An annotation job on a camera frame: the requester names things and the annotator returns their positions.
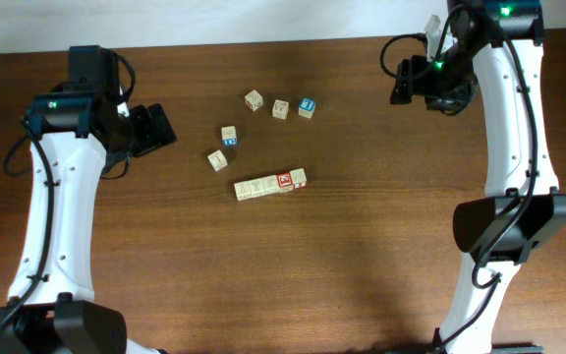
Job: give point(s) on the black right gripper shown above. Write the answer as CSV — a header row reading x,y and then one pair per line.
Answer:
x,y
411,84

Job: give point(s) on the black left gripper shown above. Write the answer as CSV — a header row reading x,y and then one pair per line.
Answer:
x,y
159,134

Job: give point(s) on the wooden block red face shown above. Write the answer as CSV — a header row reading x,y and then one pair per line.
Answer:
x,y
299,178

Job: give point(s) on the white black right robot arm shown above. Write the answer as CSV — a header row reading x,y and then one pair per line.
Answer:
x,y
491,49

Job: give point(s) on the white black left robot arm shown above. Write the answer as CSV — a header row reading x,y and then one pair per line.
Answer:
x,y
75,138

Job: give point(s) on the wooden block with shell drawing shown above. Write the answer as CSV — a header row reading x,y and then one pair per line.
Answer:
x,y
217,160

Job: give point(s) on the wooden block blue number five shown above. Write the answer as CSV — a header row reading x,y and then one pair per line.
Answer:
x,y
229,136

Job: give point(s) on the wooden block top left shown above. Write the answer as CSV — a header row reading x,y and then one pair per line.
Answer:
x,y
254,100

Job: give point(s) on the wooden block blue top face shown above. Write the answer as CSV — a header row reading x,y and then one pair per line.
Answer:
x,y
307,108

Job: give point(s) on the wooden block top middle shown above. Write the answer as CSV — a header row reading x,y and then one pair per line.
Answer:
x,y
280,109

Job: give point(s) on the black base bracket bottom right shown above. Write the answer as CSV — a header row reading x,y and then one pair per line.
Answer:
x,y
518,349

